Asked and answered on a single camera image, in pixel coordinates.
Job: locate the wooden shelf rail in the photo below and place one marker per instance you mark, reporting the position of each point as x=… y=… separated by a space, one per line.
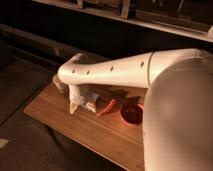
x=178 y=30

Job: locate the white paper cup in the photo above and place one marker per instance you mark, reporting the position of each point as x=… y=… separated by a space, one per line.
x=63 y=88

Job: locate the red ceramic bowl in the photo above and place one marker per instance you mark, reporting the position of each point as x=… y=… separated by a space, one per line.
x=132 y=113

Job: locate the red chili pepper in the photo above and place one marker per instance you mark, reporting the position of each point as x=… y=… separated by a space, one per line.
x=108 y=107

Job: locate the grey blue sponge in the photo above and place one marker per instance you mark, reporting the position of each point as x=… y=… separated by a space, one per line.
x=92 y=97

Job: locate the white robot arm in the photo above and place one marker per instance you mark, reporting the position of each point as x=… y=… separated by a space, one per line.
x=178 y=106

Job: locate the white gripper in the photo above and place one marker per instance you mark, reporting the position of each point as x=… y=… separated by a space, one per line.
x=77 y=95

